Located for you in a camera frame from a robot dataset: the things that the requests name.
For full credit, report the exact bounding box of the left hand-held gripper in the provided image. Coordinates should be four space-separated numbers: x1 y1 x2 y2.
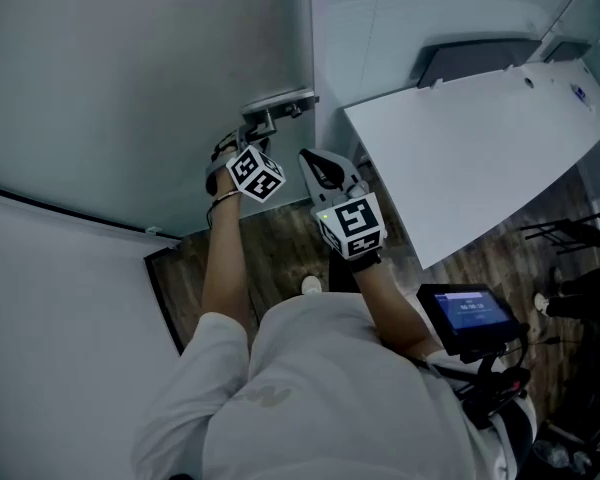
204 125 287 204

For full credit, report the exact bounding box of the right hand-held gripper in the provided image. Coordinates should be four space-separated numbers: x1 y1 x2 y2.
298 148 389 262

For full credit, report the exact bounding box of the metal door handle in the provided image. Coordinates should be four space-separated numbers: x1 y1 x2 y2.
239 86 321 138

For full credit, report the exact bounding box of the frosted glass door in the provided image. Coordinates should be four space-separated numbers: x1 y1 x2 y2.
0 0 317 243

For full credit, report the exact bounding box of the person's right forearm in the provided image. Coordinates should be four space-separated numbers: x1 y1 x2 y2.
351 261 442 360

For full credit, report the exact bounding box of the person's left forearm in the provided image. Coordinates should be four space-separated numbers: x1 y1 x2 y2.
199 190 247 330

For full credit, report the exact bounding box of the black wristwatch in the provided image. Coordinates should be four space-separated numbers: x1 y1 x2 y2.
346 249 384 275

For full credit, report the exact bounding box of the white desk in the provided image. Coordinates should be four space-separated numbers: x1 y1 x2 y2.
343 60 600 271

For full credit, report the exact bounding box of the blue screen device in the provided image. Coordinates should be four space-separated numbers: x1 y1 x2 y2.
415 282 522 357

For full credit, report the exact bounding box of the person in white shirt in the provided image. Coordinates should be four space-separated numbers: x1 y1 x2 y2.
132 291 487 480

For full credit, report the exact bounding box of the small blue white packet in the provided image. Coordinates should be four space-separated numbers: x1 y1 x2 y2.
571 83 595 108

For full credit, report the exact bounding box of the black chest rig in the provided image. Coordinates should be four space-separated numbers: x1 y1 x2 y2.
448 322 537 430

